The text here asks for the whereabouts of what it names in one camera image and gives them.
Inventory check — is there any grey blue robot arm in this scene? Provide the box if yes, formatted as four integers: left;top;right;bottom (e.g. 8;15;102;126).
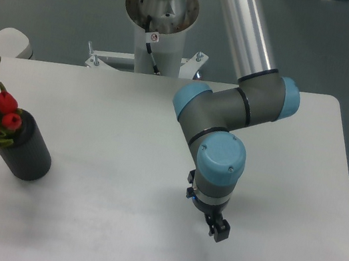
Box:
125;0;300;241

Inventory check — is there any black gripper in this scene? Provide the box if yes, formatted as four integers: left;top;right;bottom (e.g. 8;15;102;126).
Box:
186;170;230;242

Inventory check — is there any white chair seat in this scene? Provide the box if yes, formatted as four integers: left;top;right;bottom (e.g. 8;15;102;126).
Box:
0;27;34;60

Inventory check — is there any black ribbed cylindrical vase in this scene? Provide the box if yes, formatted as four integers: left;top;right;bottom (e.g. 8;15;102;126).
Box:
0;110;51;181

